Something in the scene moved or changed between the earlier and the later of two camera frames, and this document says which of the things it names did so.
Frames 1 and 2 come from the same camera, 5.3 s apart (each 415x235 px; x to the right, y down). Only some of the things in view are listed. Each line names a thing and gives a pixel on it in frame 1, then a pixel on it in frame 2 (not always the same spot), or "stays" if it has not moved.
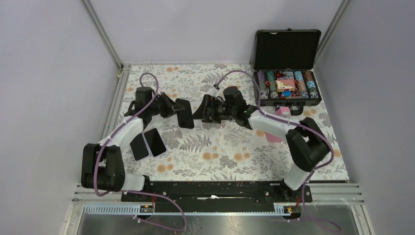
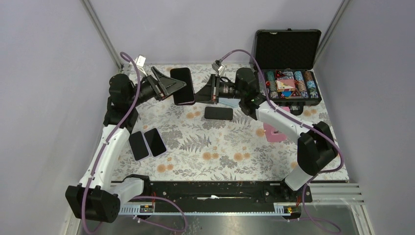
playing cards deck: x=285 y=85 stays
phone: x=185 y=116 → x=186 y=96
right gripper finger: x=200 y=113 → x=204 y=94
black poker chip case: x=283 y=62 stays
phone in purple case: x=140 y=148 stays
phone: x=154 y=142 stays
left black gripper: x=170 y=105 → x=165 y=86
